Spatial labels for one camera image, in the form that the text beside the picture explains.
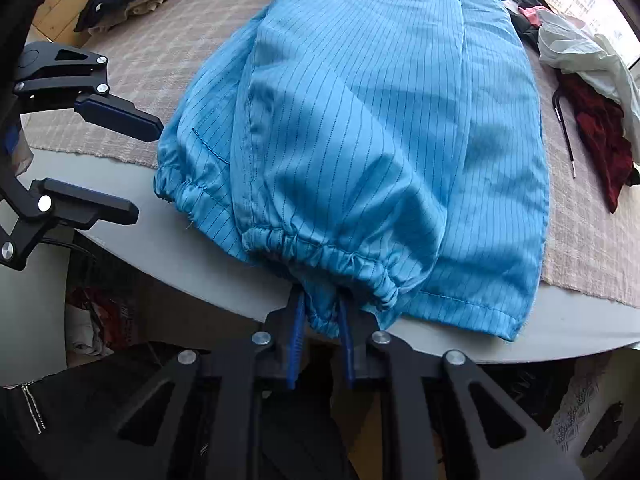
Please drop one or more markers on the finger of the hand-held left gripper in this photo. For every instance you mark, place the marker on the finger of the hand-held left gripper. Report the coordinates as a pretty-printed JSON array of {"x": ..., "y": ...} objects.
[
  {"x": 95, "y": 207},
  {"x": 120, "y": 115}
]

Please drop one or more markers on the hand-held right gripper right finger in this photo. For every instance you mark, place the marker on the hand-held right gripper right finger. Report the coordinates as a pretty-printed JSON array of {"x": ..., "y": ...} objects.
[{"x": 347, "y": 345}]

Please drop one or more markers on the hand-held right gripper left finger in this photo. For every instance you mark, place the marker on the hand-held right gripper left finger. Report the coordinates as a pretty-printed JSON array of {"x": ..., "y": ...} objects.
[{"x": 295, "y": 345}]

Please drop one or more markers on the blue striped jacket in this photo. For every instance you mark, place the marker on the blue striped jacket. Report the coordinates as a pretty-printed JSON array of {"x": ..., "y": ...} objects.
[{"x": 375, "y": 135}]

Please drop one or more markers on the pine wood board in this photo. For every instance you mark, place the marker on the pine wood board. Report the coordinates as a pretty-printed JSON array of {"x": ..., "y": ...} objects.
[{"x": 60, "y": 5}]

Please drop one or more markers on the pink plaid blanket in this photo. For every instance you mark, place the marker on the pink plaid blanket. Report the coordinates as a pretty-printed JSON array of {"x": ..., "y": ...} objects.
[{"x": 150, "y": 60}]

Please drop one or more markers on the red and white bag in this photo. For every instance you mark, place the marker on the red and white bag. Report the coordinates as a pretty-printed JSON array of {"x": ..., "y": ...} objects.
[{"x": 100, "y": 320}]

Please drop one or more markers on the person's black zipped jacket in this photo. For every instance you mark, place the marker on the person's black zipped jacket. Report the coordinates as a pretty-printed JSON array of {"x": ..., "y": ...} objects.
[{"x": 75, "y": 410}]

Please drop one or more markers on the white lace cloth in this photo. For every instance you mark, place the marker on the white lace cloth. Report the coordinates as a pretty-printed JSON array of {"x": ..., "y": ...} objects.
[{"x": 575, "y": 410}]

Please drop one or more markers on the dark red garment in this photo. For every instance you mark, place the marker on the dark red garment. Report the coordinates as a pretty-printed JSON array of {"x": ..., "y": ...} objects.
[{"x": 605, "y": 140}]

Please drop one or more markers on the dark grey garment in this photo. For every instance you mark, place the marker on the dark grey garment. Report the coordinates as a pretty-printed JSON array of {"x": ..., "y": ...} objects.
[{"x": 522, "y": 30}]

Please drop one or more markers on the white shirt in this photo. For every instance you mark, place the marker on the white shirt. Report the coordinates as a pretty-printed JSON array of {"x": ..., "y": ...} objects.
[{"x": 585, "y": 55}]

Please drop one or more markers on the pink garment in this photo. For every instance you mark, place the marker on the pink garment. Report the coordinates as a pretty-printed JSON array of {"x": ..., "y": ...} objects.
[{"x": 532, "y": 15}]

